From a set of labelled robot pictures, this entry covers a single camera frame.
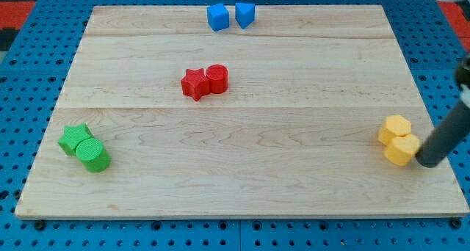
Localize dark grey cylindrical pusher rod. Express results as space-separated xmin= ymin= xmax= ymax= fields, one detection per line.
xmin=416 ymin=101 xmax=469 ymax=168

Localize yellow hexagon block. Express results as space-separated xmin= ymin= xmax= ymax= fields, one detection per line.
xmin=377 ymin=114 xmax=411 ymax=145

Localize yellow heart block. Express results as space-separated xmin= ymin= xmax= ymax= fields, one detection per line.
xmin=383 ymin=134 xmax=420 ymax=167

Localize wooden board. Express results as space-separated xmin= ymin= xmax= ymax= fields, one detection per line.
xmin=15 ymin=5 xmax=469 ymax=220

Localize blue triangle block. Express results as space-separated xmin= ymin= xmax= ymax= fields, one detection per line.
xmin=235 ymin=3 xmax=256 ymax=29

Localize red cylinder block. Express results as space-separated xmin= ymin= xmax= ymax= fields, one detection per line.
xmin=206 ymin=64 xmax=228 ymax=94

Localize red star block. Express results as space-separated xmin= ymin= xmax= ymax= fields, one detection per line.
xmin=181 ymin=68 xmax=211 ymax=101

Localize blue cube block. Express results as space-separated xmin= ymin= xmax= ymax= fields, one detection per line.
xmin=206 ymin=4 xmax=230 ymax=32

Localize green cylinder block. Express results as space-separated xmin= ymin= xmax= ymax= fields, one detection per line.
xmin=76 ymin=138 xmax=111 ymax=173

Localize green star block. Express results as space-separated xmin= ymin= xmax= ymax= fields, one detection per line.
xmin=57 ymin=123 xmax=93 ymax=156

